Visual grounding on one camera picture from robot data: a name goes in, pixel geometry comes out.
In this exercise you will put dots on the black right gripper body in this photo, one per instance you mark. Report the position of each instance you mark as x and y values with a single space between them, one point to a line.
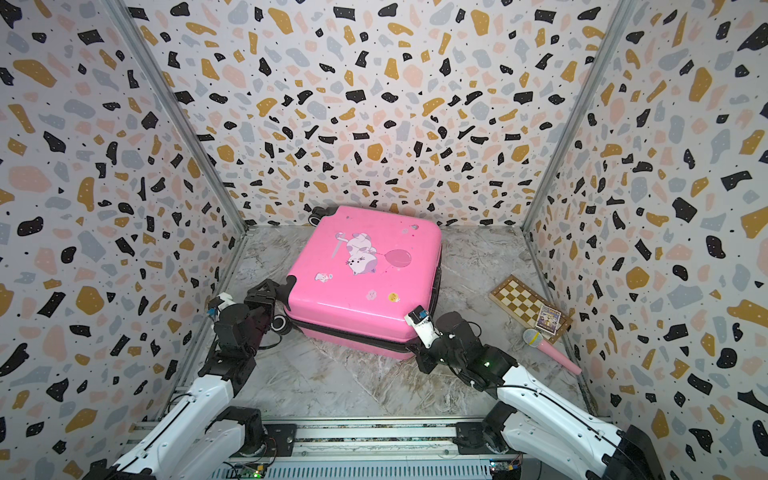
442 353

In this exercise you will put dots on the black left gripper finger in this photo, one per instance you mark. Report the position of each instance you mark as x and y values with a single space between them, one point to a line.
265 290
284 291

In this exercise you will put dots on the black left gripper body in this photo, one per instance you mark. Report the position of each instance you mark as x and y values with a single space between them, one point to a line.
261 313

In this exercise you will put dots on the pink hard-shell suitcase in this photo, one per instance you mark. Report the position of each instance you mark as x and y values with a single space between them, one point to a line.
360 273

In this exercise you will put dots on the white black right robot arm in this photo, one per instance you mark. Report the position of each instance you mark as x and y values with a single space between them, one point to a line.
528 416

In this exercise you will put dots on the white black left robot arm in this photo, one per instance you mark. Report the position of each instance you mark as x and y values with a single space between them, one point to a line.
205 429

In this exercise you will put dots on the wooden chess board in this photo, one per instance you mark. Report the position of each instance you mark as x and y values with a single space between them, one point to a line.
522 303

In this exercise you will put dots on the pink toy microphone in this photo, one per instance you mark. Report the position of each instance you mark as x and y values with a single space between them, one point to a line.
534 339

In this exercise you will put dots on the small card box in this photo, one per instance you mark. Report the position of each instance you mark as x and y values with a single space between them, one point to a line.
548 320

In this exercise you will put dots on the circuit board right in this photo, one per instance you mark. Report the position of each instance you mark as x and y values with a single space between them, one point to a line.
505 470

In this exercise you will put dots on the green circuit board left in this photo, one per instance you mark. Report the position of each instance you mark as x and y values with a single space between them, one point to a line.
248 471

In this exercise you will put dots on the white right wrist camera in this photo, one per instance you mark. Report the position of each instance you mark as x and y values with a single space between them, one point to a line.
420 320

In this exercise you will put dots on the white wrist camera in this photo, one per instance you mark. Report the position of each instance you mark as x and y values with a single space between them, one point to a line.
420 320
217 304

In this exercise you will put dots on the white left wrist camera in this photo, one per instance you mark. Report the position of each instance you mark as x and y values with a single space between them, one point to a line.
217 304

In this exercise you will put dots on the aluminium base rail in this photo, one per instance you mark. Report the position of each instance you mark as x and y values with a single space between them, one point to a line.
431 448

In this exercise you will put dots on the left aluminium corner post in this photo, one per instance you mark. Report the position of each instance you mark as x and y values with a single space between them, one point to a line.
120 16

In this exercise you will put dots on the aluminium corner post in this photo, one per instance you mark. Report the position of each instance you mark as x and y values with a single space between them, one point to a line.
120 16
615 28

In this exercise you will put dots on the right aluminium corner post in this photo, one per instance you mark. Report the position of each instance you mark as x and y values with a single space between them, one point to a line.
615 28

